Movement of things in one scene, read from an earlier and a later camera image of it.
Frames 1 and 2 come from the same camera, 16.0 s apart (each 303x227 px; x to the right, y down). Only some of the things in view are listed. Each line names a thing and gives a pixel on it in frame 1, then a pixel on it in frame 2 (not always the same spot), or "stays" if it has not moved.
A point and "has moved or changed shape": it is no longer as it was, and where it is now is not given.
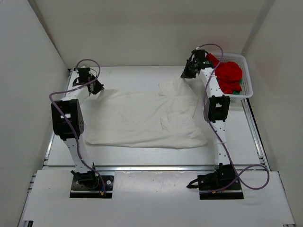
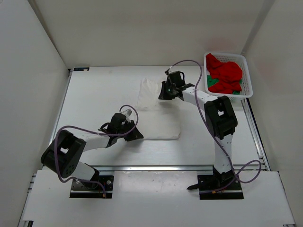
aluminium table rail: x=157 y=168 stays
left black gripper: x=99 y=86 -> x=135 y=134
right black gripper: x=187 y=74 -> x=164 y=96
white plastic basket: x=246 y=91 stays
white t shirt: x=165 y=117 has moved or changed shape
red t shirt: x=229 y=74 stays
